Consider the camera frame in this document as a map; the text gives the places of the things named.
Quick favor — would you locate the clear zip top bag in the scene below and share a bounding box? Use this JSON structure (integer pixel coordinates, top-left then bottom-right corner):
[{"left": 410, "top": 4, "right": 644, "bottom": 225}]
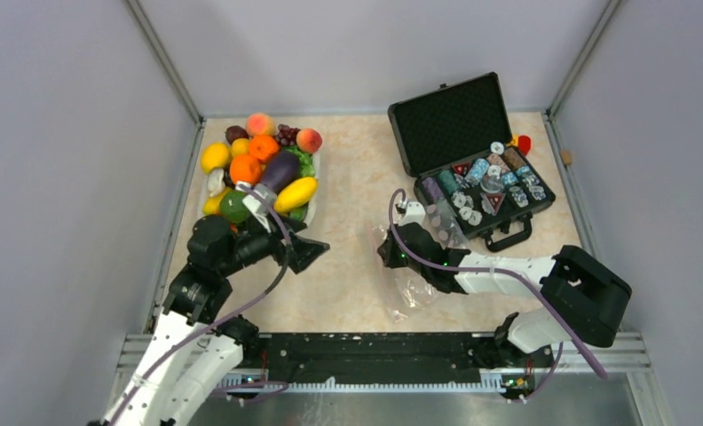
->
[{"left": 366, "top": 197, "right": 468, "bottom": 321}]

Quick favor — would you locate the purple eggplant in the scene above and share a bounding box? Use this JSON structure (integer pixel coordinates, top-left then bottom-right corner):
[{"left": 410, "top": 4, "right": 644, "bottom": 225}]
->
[{"left": 259, "top": 151, "right": 302, "bottom": 195}]

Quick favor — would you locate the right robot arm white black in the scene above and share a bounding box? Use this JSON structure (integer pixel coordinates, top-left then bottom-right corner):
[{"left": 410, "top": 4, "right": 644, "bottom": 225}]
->
[{"left": 376, "top": 223, "right": 633, "bottom": 366}]

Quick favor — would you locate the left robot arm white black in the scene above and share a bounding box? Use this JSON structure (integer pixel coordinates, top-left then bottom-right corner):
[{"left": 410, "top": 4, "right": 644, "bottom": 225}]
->
[{"left": 96, "top": 215, "right": 330, "bottom": 425}]

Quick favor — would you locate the yellow mango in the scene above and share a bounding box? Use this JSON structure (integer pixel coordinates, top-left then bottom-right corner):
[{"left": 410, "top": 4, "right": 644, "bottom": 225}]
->
[{"left": 273, "top": 177, "right": 318, "bottom": 213}]

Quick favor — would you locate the green lettuce leaf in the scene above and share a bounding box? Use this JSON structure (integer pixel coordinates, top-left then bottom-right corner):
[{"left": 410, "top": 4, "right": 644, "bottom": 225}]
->
[{"left": 283, "top": 146, "right": 316, "bottom": 178}]

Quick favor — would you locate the large orange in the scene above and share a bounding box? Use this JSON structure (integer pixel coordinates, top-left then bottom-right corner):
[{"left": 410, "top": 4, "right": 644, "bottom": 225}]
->
[{"left": 229, "top": 154, "right": 263, "bottom": 185}]

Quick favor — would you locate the black poker chip case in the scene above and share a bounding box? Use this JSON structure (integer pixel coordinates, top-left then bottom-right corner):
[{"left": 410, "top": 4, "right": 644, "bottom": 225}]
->
[{"left": 388, "top": 72, "right": 556, "bottom": 252}]

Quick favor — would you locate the small orange tangerine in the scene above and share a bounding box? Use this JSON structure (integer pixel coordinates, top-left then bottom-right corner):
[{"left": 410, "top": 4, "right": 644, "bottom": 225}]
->
[{"left": 249, "top": 135, "right": 280, "bottom": 164}]

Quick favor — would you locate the peach at right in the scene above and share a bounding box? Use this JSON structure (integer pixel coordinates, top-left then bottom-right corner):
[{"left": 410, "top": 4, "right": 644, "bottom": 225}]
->
[{"left": 296, "top": 128, "right": 323, "bottom": 154}]

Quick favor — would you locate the peach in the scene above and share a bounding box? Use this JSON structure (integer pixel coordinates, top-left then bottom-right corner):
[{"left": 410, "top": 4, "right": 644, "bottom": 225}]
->
[
  {"left": 296, "top": 128, "right": 323, "bottom": 154},
  {"left": 245, "top": 113, "right": 276, "bottom": 137}
]

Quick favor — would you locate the white fruit tray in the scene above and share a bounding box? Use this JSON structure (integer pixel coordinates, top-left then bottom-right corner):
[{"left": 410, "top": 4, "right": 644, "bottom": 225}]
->
[{"left": 194, "top": 152, "right": 323, "bottom": 225}]

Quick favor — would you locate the dark grapes bunch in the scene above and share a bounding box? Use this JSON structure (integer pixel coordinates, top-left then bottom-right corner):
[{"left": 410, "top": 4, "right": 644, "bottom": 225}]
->
[{"left": 274, "top": 123, "right": 300, "bottom": 147}]

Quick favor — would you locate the yellow lemon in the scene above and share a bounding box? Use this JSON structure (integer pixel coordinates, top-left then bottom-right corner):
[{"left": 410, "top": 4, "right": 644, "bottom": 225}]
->
[{"left": 200, "top": 142, "right": 232, "bottom": 175}]

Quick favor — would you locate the peach at back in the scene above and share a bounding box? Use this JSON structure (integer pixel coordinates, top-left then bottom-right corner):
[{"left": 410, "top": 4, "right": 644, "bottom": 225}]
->
[{"left": 245, "top": 113, "right": 276, "bottom": 137}]

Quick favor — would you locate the dark plum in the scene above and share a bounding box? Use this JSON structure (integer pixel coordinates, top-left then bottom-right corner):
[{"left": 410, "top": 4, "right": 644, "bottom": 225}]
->
[{"left": 225, "top": 125, "right": 249, "bottom": 144}]

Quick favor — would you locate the red small object behind case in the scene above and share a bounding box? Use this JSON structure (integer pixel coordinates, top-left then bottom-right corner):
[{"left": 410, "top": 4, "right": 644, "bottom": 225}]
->
[{"left": 509, "top": 135, "right": 533, "bottom": 155}]

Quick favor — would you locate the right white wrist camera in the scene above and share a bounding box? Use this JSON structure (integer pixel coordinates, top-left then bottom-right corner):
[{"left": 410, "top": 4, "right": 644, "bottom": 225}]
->
[{"left": 394, "top": 200, "right": 426, "bottom": 226}]

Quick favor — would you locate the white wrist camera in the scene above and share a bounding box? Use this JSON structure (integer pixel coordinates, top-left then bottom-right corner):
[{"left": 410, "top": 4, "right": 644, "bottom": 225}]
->
[
  {"left": 394, "top": 200, "right": 426, "bottom": 226},
  {"left": 236, "top": 181, "right": 276, "bottom": 232}
]

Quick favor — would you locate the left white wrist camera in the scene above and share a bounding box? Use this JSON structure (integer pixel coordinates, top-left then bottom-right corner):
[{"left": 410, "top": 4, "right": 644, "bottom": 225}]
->
[{"left": 236, "top": 181, "right": 276, "bottom": 232}]

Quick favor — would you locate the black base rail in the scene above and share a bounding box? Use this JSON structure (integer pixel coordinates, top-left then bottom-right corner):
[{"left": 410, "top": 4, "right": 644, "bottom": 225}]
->
[{"left": 239, "top": 332, "right": 553, "bottom": 385}]

